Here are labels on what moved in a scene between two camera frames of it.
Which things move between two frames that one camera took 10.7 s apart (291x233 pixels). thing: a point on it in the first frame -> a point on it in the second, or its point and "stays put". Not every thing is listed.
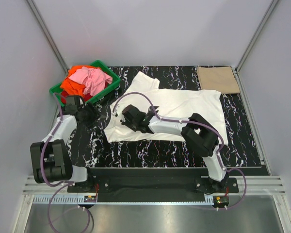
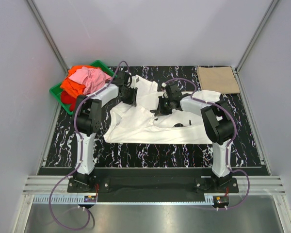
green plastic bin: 56,91 stays put
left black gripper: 95,114 -> 132,100
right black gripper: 125,122 -> 160,111
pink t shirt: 93,80 stays put
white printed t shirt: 144,91 stays put
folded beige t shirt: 220,78 stays put
